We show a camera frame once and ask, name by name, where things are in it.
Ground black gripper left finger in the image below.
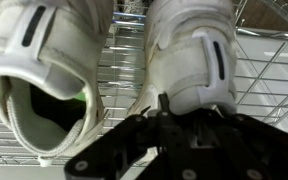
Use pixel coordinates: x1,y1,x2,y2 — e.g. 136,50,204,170
64,93,169,180

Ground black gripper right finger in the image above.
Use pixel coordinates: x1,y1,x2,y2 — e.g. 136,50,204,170
197,109,288,180

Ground white velcro sneaker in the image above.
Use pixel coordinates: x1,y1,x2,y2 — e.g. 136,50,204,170
128,0,237,116
0,0,114,167

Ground chrome wire shoe rack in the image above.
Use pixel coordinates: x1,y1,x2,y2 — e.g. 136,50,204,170
0,0,288,167

